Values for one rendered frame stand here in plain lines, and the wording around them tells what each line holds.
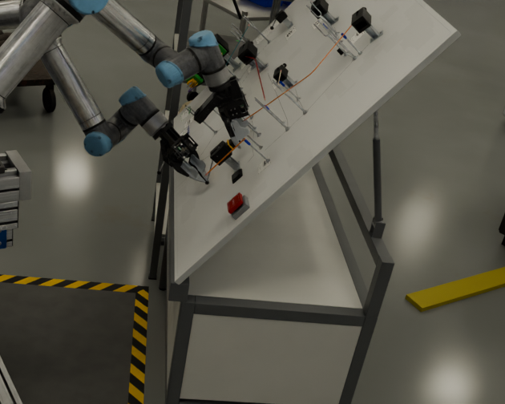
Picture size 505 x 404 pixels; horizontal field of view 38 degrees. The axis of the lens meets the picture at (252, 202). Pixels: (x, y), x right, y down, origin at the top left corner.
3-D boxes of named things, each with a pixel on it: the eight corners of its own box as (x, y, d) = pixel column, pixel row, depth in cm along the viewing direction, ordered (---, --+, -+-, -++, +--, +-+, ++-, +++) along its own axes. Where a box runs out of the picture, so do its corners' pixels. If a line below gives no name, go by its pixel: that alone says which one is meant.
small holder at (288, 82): (299, 70, 242) (284, 55, 239) (296, 85, 235) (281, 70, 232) (289, 78, 244) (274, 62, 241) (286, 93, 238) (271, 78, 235)
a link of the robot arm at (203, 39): (180, 40, 210) (204, 26, 212) (195, 74, 215) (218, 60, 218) (192, 43, 203) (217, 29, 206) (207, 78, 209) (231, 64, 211)
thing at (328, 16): (340, 6, 251) (322, -13, 248) (337, 22, 243) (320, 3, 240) (329, 14, 254) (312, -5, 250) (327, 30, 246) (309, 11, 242)
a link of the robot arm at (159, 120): (139, 130, 229) (157, 115, 233) (149, 141, 229) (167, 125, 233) (145, 122, 222) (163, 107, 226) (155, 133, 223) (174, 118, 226)
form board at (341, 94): (176, 121, 314) (173, 119, 313) (357, -56, 285) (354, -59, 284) (179, 284, 212) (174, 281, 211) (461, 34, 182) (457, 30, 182)
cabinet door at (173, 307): (163, 393, 237) (179, 294, 218) (165, 291, 284) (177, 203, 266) (172, 393, 237) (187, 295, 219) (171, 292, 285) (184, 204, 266)
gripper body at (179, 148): (183, 161, 223) (156, 131, 222) (175, 169, 230) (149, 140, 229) (200, 146, 226) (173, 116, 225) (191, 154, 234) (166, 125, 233)
